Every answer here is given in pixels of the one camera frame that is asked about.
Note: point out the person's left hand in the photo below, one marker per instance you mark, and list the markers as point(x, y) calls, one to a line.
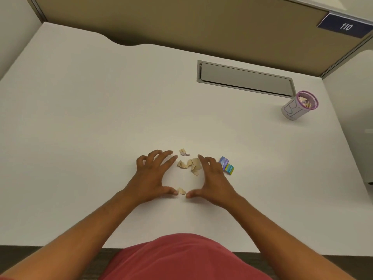
point(151, 183)

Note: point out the person's right hand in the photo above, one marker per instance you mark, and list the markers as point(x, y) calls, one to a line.
point(215, 185)

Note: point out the person's left little finger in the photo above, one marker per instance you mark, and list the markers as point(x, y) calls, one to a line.
point(140, 160)

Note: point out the person's right thumb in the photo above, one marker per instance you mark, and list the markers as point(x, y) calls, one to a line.
point(194, 193)

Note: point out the person's left thumb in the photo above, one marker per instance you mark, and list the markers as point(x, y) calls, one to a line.
point(168, 191)

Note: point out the person's left middle finger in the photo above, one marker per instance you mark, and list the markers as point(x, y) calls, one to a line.
point(163, 156)

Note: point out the person's right forearm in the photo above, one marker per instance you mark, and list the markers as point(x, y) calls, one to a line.
point(288, 239)

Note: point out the person's left forearm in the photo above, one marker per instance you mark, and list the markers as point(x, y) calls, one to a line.
point(62, 239)

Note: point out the beige bandage strip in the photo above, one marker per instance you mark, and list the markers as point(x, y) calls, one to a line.
point(181, 191)

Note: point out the beige bandage with grey print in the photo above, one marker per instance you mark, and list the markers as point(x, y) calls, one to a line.
point(183, 152)

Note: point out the pile of beige bandage strips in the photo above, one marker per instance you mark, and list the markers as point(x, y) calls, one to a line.
point(189, 166)

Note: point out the small teal yellow box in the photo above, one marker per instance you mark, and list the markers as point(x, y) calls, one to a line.
point(229, 169)

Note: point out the small blue box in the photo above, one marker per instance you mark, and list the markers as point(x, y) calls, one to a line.
point(223, 162)

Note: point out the person's red shirt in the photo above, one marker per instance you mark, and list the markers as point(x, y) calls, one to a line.
point(183, 259)

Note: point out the tan partition panel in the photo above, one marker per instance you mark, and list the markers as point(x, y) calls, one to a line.
point(198, 29)

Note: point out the white cup with purple rim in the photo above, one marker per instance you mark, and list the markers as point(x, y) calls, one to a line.
point(298, 106)

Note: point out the blue number sign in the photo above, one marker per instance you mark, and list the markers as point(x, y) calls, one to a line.
point(345, 25)

